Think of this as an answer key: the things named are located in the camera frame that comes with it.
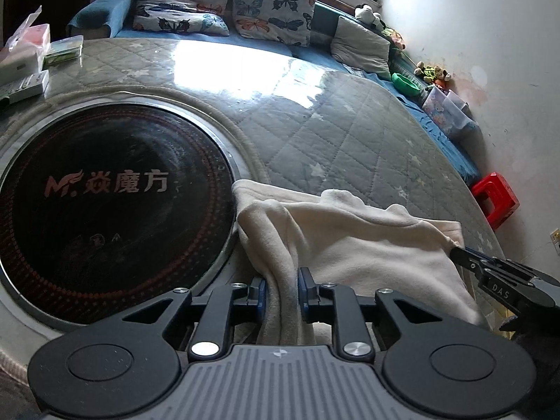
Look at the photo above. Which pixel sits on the clear plastic storage box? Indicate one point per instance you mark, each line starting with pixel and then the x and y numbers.
pixel 448 111

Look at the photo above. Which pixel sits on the white power strip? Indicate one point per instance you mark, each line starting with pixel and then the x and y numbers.
pixel 26 87

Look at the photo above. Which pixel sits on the clear flat box green contents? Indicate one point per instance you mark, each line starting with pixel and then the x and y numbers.
pixel 65 49

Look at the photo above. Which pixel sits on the green plastic basin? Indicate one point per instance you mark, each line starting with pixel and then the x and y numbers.
pixel 407 84

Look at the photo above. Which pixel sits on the white wall outlet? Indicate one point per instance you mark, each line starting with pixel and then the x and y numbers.
pixel 555 240

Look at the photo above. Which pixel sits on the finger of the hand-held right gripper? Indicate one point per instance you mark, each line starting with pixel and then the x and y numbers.
pixel 470 267
pixel 494 262

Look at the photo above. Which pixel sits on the panda plush toy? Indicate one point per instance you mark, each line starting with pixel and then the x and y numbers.
pixel 369 15

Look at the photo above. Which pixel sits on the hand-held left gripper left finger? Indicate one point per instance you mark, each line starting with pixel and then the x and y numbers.
pixel 261 299

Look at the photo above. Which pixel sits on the small plush toys cluster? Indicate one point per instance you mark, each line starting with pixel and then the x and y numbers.
pixel 431 74

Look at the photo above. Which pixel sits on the dark teal sofa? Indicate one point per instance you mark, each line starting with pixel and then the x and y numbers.
pixel 100 13

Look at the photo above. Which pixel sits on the grey plain pillow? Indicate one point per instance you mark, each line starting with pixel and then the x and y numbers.
pixel 361 46

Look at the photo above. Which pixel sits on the pink green plush toy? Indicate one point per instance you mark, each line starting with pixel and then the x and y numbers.
pixel 396 38

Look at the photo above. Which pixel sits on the white tissue box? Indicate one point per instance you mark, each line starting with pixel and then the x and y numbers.
pixel 19 48

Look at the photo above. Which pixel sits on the large butterfly print pillow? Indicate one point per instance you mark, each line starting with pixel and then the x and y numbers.
pixel 275 15

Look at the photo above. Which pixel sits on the flat butterfly print pillow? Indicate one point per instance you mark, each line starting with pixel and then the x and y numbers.
pixel 179 22

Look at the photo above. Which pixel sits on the red plastic stool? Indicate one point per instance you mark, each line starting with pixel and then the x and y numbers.
pixel 496 194

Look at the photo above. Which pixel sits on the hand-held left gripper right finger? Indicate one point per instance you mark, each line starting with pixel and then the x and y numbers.
pixel 302 297

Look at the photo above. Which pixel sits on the cream fleece sweatshirt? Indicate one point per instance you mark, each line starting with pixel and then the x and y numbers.
pixel 358 245

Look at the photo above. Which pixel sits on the grey quilted star table cover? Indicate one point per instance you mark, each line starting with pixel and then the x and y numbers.
pixel 328 122

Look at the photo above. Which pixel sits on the black round induction cooktop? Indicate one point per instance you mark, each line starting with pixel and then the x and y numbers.
pixel 109 210

